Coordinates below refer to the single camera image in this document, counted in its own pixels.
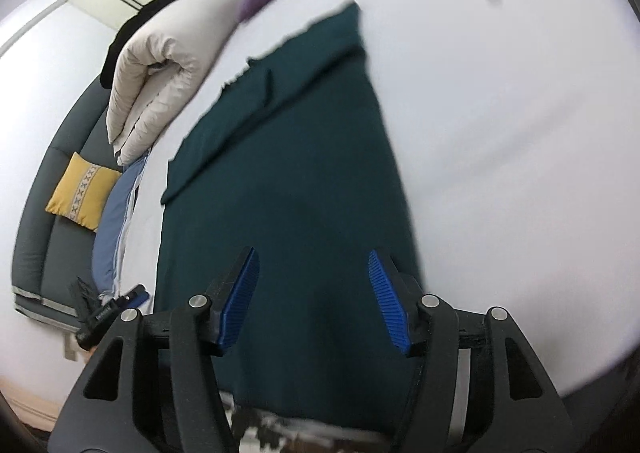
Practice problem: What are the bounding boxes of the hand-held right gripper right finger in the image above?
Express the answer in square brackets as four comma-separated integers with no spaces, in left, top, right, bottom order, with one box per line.
[367,249,576,453]

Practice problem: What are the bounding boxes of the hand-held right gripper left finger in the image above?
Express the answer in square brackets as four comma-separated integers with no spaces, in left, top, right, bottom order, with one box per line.
[47,247,261,453]

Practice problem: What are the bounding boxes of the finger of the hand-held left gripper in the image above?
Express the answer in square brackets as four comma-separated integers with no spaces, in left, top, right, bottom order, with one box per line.
[119,284,150,310]

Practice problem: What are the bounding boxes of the dark green knit sweater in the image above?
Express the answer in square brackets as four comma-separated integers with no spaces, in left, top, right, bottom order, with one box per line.
[152,0,431,439]

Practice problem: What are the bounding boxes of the blue pillow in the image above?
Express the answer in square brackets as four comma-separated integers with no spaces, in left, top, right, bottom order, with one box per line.
[91,153,151,301]

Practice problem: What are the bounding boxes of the grey sofa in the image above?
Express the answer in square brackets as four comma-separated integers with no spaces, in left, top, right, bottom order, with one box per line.
[11,73,126,334]

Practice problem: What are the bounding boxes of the yellow embroidered pillow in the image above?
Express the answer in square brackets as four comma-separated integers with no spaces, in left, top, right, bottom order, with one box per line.
[45,152,123,233]

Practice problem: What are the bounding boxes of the bed with white sheet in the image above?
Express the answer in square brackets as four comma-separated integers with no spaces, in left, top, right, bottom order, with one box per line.
[115,0,636,399]

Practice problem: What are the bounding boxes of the beige folded duvet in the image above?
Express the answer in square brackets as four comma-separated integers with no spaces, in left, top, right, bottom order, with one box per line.
[106,0,243,166]

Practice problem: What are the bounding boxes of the black blanket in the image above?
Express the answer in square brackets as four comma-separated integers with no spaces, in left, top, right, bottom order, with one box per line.
[99,0,246,89]

